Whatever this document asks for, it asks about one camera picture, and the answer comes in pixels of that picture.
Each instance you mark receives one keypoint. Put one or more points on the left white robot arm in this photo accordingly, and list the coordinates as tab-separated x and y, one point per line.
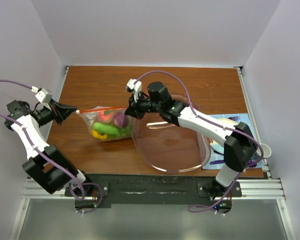
45	163

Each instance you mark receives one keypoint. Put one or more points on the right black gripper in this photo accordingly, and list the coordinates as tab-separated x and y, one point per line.
134	110

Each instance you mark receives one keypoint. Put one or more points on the white blue-handled mug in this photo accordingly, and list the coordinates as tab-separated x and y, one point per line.
264	152

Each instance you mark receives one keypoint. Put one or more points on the clear pink plastic tray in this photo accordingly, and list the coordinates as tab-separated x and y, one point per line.
169	148

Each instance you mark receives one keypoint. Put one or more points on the clear zip top bag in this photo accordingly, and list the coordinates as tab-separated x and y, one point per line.
89	116

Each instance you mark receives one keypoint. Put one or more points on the cream floral plate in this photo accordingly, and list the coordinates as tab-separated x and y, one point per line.
213	144

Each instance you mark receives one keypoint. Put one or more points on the purple plastic fork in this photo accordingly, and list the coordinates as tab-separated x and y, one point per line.
234	118

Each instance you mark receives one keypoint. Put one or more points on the yellow fake bell pepper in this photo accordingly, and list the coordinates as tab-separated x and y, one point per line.
98	135

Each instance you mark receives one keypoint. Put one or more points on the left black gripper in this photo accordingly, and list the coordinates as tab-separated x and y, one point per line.
59	112

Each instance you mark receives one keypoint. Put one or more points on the red fake tomato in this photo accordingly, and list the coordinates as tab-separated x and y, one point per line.
105	116

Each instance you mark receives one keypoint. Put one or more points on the blue checkered placemat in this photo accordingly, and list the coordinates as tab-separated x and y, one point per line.
238	149

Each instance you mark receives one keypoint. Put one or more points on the purple plastic spoon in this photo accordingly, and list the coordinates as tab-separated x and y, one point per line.
251	164

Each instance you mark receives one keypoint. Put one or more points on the green fake vegetable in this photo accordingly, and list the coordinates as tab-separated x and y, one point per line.
112	131

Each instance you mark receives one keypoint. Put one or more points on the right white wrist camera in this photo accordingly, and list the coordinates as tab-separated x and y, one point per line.
133	86

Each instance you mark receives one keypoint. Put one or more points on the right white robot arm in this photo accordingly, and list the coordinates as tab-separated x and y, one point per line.
183	114

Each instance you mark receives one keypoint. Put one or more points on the purple fake onion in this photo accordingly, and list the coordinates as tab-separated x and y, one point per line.
121	120

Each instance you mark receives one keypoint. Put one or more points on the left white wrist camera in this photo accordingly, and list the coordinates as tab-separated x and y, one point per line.
43	95

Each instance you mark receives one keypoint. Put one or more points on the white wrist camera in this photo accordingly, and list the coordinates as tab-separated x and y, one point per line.
43	95
133	86

